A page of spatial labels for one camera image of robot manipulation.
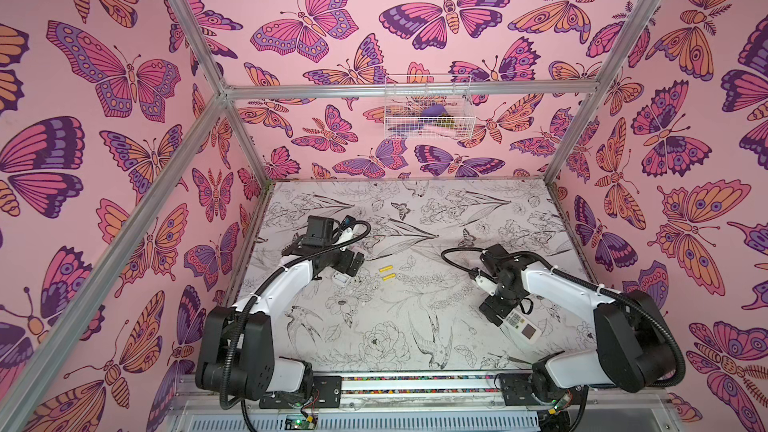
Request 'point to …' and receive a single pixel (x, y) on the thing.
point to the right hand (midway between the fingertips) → (502, 302)
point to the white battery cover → (341, 278)
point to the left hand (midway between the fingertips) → (350, 249)
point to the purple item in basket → (434, 110)
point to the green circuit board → (299, 424)
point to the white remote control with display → (521, 328)
